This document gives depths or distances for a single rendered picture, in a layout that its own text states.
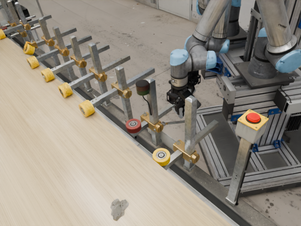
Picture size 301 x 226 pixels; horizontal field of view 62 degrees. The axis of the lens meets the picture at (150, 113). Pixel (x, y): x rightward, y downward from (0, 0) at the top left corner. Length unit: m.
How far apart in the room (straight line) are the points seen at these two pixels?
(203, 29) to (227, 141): 1.20
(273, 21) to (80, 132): 1.00
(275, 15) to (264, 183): 1.23
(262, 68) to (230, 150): 0.90
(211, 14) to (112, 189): 0.83
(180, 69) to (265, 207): 1.37
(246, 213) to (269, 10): 0.84
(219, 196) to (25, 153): 0.95
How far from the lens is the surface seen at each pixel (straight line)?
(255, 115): 0.86
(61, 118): 1.46
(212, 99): 2.85
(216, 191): 1.29
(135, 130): 1.27
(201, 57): 1.08
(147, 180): 1.07
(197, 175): 1.32
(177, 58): 1.04
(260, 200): 2.14
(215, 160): 1.98
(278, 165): 2.09
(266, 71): 1.37
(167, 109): 1.42
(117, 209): 1.01
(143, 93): 1.14
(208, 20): 1.15
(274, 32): 1.13
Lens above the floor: 1.80
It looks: 42 degrees down
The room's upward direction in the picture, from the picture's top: 7 degrees counter-clockwise
